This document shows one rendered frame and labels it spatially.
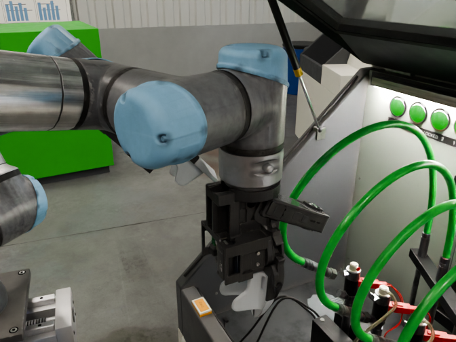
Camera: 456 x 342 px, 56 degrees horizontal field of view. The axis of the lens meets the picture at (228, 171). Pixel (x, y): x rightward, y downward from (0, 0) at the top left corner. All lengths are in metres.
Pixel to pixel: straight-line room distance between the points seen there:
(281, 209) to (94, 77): 0.26
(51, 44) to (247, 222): 0.41
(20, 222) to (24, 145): 3.01
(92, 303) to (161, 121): 2.33
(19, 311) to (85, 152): 3.14
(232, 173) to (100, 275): 2.40
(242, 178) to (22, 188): 0.63
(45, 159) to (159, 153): 3.70
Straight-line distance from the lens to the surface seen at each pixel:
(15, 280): 1.12
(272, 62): 0.44
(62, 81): 0.45
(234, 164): 0.47
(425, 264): 1.04
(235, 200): 0.49
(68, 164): 4.10
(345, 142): 0.75
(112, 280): 2.78
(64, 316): 1.05
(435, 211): 0.70
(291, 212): 0.54
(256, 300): 0.59
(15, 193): 1.00
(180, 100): 0.37
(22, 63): 0.44
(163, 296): 2.61
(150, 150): 0.37
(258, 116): 0.44
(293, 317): 1.24
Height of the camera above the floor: 1.66
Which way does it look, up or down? 24 degrees down
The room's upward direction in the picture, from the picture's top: straight up
